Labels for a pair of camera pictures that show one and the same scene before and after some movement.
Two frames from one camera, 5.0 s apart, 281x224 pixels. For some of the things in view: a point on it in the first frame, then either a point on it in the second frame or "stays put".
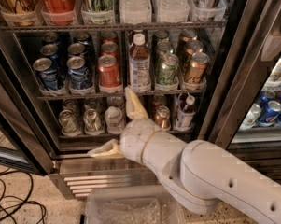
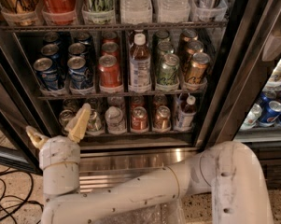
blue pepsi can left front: (47, 74) stays put
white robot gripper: (134, 139) → (60, 151)
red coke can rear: (109, 36) stays put
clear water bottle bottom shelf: (114, 119) stays put
